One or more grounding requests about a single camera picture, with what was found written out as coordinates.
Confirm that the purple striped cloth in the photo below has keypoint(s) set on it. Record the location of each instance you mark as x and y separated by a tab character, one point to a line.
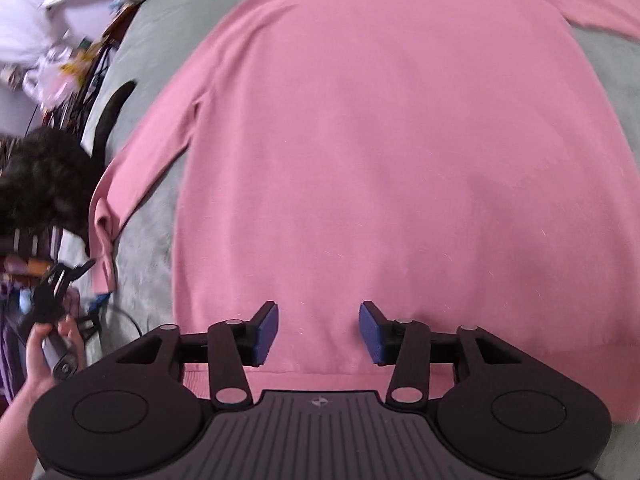
10	350

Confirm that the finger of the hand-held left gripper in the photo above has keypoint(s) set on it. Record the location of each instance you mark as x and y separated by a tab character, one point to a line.
47	300

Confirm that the white plastic bag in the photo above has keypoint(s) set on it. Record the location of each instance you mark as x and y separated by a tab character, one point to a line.
50	75

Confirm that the person's left hand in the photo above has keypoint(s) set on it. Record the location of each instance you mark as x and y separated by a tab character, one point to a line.
37	375

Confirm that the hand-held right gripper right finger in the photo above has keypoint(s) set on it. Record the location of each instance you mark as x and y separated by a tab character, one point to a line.
372	335

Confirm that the black cat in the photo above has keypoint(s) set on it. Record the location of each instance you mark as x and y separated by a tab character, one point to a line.
45	175

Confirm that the person's left forearm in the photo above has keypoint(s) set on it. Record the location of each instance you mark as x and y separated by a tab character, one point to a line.
20	425

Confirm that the pink sweater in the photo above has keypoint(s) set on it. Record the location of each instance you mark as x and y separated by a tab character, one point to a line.
375	160

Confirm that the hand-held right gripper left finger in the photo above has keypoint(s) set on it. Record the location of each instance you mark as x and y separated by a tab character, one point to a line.
265	335

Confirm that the white sheer curtain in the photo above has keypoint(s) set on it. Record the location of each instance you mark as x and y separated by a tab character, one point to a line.
30	25

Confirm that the green bed blanket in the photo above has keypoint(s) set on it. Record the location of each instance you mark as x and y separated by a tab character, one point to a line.
150	45

